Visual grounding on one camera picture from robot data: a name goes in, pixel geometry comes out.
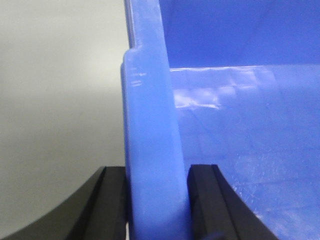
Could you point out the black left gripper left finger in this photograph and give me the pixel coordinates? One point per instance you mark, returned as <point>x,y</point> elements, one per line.
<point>96,211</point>

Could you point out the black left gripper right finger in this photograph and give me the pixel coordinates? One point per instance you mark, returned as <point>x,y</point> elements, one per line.
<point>217,212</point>

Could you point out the large blue plastic bin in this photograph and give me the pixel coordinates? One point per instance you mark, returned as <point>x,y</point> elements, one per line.
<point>230,83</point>

